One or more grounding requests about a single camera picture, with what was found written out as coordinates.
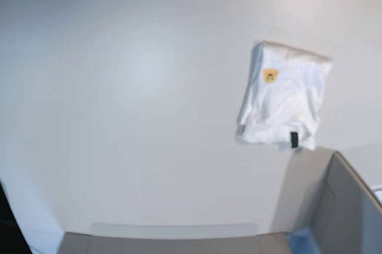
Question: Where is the grey storage bin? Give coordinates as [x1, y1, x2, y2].
[287, 152, 381, 253]

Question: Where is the white printed t-shirt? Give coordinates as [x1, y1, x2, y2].
[236, 41, 333, 151]

